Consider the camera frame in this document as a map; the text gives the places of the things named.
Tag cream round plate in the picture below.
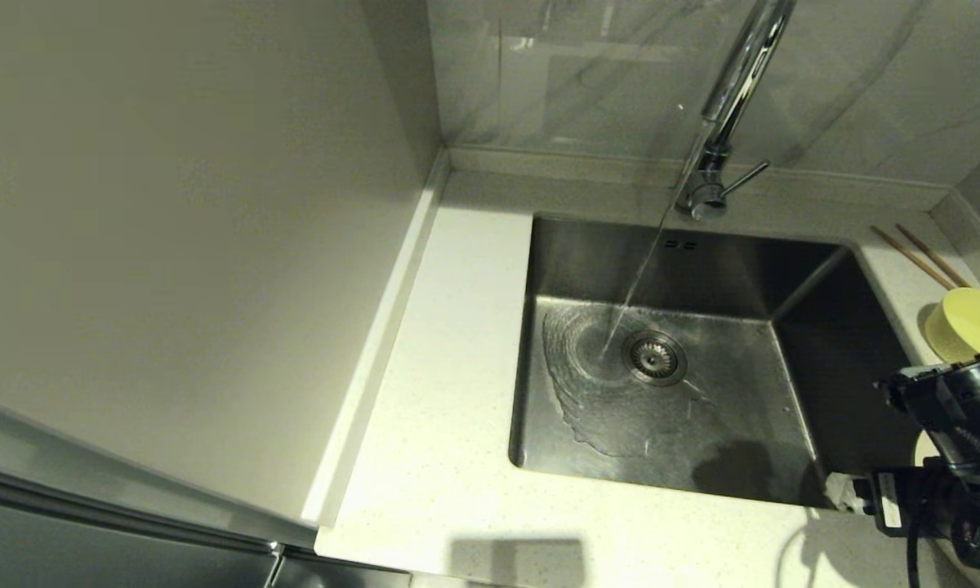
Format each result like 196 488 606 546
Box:
915 429 980 588

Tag yellow plastic bowl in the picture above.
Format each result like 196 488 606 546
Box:
923 287 980 364

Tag chrome kitchen faucet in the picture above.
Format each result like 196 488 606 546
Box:
674 0 801 221

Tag stainless steel sink basin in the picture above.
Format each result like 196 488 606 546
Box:
508 211 940 511

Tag round metal drain strainer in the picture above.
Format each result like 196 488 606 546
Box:
622 328 689 386

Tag brown wooden chopstick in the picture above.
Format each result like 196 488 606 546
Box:
870 226 958 291
897 225 973 288

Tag beige tall side panel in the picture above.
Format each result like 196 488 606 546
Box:
0 0 450 532

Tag grey stainless appliance door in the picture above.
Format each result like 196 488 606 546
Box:
0 400 413 588

